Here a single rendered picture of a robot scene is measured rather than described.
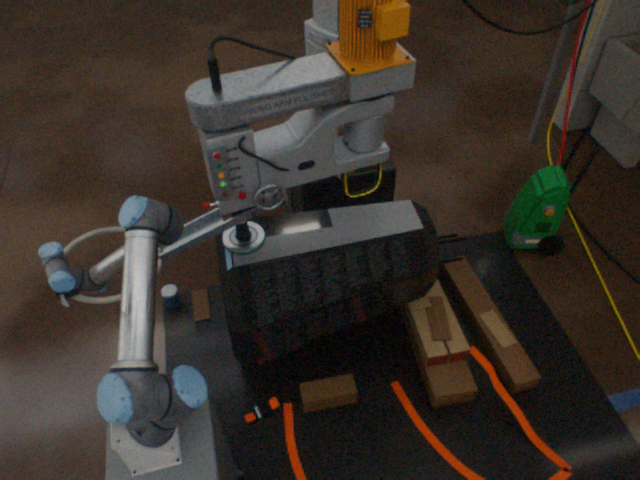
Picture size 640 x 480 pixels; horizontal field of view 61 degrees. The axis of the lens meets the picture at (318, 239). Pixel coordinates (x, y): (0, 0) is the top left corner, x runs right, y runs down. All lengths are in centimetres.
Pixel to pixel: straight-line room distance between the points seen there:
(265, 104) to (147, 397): 118
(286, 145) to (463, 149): 263
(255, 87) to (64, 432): 217
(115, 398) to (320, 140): 135
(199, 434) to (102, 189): 288
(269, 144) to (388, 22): 72
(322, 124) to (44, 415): 225
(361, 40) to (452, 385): 185
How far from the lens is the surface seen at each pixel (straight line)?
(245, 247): 273
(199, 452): 219
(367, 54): 233
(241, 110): 222
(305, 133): 243
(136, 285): 186
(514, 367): 329
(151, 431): 202
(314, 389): 306
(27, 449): 347
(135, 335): 183
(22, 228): 463
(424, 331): 315
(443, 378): 313
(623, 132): 503
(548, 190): 372
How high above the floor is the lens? 283
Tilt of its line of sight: 46 degrees down
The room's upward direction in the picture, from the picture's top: 2 degrees counter-clockwise
